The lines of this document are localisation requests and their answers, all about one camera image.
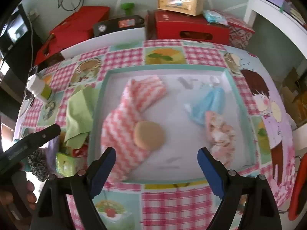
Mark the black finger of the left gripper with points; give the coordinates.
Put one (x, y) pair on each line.
(27, 145)

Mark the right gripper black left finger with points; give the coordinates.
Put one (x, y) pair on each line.
(52, 210)

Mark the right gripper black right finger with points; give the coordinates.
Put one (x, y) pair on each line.
(260, 210)

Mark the leopard print scrunchie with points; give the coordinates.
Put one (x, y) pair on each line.
(38, 164)

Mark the green tissue pack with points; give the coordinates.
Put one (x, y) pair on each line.
(67, 165)

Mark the floral pink scrunchie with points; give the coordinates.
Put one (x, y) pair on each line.
(221, 137)

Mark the beige makeup sponge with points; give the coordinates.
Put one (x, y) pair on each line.
(148, 135)

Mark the left hand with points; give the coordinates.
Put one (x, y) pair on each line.
(14, 181)

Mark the red chair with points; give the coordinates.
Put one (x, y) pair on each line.
(299, 195)

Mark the patchwork cartoon tablecloth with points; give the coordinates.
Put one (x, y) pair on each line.
(188, 205)

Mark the white pill bottle green label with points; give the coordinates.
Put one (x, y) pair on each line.
(39, 89)

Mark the light green cloth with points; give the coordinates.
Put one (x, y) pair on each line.
(79, 115)

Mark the pink white striped cloth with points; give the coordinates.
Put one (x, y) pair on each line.
(118, 127)

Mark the black monitor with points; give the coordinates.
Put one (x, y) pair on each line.
(14, 29)

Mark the blue face mask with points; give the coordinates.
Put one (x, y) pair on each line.
(204, 98)

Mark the red flat box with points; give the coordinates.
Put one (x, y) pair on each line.
(76, 28)

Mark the white tray with teal rim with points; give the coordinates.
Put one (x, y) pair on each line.
(176, 161)

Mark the black device with gauge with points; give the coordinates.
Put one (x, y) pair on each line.
(118, 24)

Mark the red patterned gift box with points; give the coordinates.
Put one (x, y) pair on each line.
(239, 32)

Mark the green dumbbell toy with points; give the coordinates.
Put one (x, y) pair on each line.
(128, 8)

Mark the white shelf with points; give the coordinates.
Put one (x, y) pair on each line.
(284, 22)

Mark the blue tissue packet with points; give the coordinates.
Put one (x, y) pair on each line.
(214, 17)

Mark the red box with handle slot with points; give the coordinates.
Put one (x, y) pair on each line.
(175, 25)

